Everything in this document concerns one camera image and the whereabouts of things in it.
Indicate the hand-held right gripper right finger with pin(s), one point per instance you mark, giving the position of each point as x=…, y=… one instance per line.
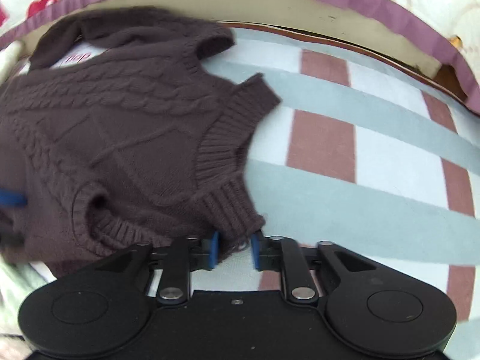
x=256, y=252

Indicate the dark brown knit sweater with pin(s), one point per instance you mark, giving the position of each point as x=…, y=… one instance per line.
x=112, y=138

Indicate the pale green cloth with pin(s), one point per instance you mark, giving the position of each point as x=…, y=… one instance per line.
x=18, y=300

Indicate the bear print quilt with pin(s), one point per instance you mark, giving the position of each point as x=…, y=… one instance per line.
x=412, y=18

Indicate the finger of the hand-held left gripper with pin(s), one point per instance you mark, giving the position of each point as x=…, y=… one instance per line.
x=13, y=198

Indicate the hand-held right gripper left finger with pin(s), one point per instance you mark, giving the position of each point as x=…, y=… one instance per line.
x=214, y=250

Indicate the white cloth with pink print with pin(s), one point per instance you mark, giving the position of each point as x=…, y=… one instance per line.
x=78, y=58

